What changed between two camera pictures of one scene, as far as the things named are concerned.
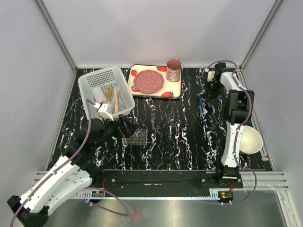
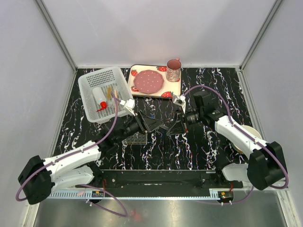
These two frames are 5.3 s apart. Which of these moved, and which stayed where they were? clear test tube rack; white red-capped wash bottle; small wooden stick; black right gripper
Moved: black right gripper
Stayed: clear test tube rack; small wooden stick; white red-capped wash bottle
